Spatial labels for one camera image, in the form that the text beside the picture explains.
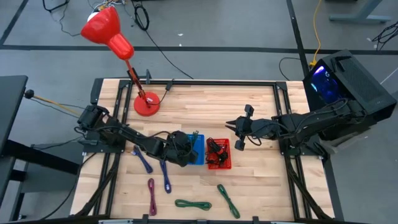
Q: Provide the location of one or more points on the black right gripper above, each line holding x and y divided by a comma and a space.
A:
252, 127

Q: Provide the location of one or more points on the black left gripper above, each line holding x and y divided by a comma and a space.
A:
182, 149

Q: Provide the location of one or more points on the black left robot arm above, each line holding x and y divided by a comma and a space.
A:
133, 137

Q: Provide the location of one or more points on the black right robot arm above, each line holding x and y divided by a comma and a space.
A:
311, 124

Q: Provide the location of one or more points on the blue plastic basket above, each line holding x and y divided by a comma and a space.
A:
200, 146

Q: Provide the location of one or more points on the red plastic basket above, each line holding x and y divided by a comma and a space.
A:
227, 163

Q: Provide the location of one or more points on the grey wedge stand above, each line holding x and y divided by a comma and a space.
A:
345, 143

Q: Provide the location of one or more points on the black computer tower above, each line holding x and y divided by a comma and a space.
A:
367, 84

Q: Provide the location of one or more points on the red desk lamp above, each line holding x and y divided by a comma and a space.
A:
105, 28

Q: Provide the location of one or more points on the wooden stick black knob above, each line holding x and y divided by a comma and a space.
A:
29, 94

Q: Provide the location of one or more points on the grey metal desk leg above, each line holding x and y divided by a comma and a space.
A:
360, 18

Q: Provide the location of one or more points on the black desk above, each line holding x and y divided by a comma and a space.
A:
12, 102

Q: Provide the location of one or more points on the black metal table frame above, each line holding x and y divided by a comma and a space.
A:
233, 83

